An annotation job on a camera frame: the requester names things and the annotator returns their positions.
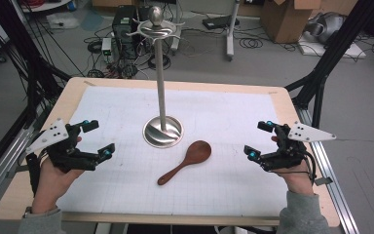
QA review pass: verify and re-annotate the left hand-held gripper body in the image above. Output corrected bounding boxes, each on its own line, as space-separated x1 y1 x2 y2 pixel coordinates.
25 117 97 174

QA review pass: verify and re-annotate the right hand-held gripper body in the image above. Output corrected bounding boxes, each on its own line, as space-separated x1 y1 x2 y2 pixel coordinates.
260 121 337 173

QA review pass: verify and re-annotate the brown wooden spoon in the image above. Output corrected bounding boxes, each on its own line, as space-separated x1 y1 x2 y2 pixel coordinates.
157 139 212 186

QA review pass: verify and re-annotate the silver metal hook stand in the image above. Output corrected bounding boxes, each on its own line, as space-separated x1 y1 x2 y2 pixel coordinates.
126 5 186 149

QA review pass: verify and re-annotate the person's right hand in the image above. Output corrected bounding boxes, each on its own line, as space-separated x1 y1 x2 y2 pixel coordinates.
271 136 316 196

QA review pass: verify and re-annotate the person's left hand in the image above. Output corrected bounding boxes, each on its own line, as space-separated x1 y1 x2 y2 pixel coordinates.
31 136 86 215

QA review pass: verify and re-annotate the black table clip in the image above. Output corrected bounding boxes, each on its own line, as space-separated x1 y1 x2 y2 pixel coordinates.
5 163 30 178
313 176 334 187

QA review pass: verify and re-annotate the white grid paper mat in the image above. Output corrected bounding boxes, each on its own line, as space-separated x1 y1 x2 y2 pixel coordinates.
56 85 289 218

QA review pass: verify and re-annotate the small white box device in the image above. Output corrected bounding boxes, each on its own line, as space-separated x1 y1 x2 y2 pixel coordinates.
100 37 113 62

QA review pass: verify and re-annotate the white flat board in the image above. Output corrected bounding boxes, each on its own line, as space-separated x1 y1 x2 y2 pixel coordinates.
296 33 367 59

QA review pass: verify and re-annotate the black computer tower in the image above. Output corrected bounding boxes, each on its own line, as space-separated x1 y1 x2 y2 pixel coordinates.
111 4 144 61

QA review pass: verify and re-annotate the white stand pole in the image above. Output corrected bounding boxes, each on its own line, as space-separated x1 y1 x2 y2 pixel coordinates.
225 0 242 62

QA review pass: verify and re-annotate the large cardboard box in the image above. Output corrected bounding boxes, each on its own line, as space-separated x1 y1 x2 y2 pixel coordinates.
260 0 322 45

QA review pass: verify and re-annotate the grey bag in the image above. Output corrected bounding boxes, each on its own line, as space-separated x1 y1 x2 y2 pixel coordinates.
305 12 346 45

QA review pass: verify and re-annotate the black flat device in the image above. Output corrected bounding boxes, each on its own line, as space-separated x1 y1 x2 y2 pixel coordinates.
202 15 241 31

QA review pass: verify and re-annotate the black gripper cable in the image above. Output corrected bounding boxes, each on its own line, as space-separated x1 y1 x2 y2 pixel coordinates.
301 150 318 187

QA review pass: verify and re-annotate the black wrist strap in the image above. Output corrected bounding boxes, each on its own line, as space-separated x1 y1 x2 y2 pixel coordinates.
25 152 42 198

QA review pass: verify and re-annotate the aluminium rail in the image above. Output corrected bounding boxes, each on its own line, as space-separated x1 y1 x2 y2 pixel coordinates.
0 103 52 213
294 106 360 234

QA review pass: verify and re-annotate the black cable coil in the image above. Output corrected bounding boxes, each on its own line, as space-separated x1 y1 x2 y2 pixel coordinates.
87 40 103 55
239 37 264 50
147 53 172 71

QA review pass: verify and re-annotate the black metal frame strut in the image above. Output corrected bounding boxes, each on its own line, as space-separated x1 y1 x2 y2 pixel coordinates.
0 0 73 184
284 0 374 141

